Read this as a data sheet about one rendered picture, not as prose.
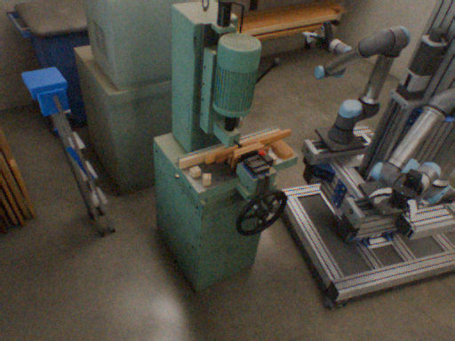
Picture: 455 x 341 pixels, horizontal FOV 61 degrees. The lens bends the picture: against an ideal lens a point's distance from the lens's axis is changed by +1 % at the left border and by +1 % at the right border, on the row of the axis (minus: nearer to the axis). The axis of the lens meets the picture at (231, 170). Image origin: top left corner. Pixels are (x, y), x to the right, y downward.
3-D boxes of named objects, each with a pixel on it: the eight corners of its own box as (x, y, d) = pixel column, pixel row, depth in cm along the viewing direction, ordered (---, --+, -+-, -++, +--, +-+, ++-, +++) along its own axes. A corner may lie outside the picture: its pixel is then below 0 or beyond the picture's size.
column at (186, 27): (188, 156, 207) (194, 23, 159) (170, 133, 220) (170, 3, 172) (224, 145, 217) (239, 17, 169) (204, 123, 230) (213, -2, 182)
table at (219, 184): (207, 216, 172) (208, 207, 168) (176, 174, 190) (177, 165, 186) (307, 175, 200) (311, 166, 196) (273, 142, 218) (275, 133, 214)
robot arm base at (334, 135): (344, 128, 239) (349, 114, 233) (357, 143, 229) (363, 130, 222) (323, 130, 235) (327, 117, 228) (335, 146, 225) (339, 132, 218)
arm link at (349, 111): (330, 120, 226) (337, 100, 217) (347, 114, 232) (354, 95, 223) (345, 131, 219) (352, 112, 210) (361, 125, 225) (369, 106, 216)
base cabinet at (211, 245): (195, 294, 236) (201, 218, 188) (155, 227, 269) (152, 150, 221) (254, 264, 256) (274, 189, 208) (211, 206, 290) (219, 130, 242)
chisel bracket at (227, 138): (227, 151, 185) (228, 137, 179) (211, 134, 193) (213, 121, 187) (239, 146, 188) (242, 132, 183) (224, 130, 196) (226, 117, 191)
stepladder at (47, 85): (95, 242, 257) (32, 93, 172) (81, 217, 271) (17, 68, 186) (118, 231, 264) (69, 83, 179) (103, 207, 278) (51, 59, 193)
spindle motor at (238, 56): (226, 122, 166) (234, 54, 145) (205, 101, 176) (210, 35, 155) (259, 113, 174) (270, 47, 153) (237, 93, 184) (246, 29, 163)
